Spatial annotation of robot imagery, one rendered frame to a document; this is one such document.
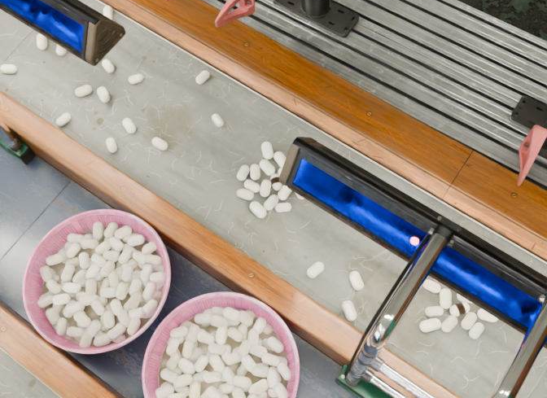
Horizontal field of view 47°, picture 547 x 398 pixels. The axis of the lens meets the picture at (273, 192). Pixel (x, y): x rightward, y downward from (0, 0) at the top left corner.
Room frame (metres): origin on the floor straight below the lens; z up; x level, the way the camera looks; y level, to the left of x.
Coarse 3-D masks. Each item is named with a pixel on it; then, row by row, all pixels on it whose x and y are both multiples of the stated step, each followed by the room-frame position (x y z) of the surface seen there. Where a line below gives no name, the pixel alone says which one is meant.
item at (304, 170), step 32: (288, 160) 0.38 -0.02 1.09; (320, 160) 0.37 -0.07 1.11; (320, 192) 0.34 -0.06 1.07; (352, 192) 0.33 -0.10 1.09; (384, 192) 0.31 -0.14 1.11; (352, 224) 0.30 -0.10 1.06; (384, 224) 0.28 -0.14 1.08; (416, 224) 0.27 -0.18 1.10; (416, 256) 0.24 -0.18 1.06; (448, 256) 0.23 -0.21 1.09; (480, 256) 0.22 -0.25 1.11; (480, 288) 0.19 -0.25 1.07; (512, 288) 0.18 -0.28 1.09; (544, 288) 0.17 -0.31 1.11; (512, 320) 0.15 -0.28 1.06
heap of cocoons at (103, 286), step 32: (96, 224) 0.46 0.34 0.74; (64, 256) 0.40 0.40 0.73; (96, 256) 0.39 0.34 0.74; (128, 256) 0.39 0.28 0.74; (64, 288) 0.34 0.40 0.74; (96, 288) 0.33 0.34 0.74; (128, 288) 0.33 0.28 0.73; (160, 288) 0.32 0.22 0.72; (64, 320) 0.28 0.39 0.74; (96, 320) 0.27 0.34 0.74; (128, 320) 0.27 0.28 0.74
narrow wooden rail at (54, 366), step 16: (0, 304) 0.31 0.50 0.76; (0, 320) 0.28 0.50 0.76; (16, 320) 0.28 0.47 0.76; (0, 336) 0.25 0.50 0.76; (16, 336) 0.25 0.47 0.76; (32, 336) 0.25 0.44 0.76; (16, 352) 0.22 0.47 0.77; (32, 352) 0.22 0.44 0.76; (48, 352) 0.22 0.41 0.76; (64, 352) 0.23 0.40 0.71; (32, 368) 0.19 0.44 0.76; (48, 368) 0.19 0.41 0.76; (64, 368) 0.19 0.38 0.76; (80, 368) 0.19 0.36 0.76; (48, 384) 0.16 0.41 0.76; (64, 384) 0.16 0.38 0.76; (80, 384) 0.16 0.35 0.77; (96, 384) 0.16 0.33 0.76
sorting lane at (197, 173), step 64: (0, 64) 0.85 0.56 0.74; (64, 64) 0.83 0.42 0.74; (128, 64) 0.82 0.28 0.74; (192, 64) 0.80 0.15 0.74; (64, 128) 0.67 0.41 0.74; (192, 128) 0.65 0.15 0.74; (256, 128) 0.64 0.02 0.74; (192, 192) 0.51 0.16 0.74; (256, 192) 0.49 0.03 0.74; (256, 256) 0.36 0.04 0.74; (320, 256) 0.35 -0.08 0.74; (384, 256) 0.34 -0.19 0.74; (512, 256) 0.32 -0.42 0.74; (448, 384) 0.11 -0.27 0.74
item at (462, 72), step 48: (336, 0) 1.00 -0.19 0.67; (384, 0) 0.99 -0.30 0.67; (432, 0) 0.97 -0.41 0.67; (336, 48) 0.86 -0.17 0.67; (384, 48) 0.85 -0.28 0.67; (432, 48) 0.84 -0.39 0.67; (480, 48) 0.83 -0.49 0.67; (528, 48) 0.82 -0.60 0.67; (384, 96) 0.73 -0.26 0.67; (432, 96) 0.72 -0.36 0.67; (480, 96) 0.70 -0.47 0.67; (528, 96) 0.70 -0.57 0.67; (480, 144) 0.59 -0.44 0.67
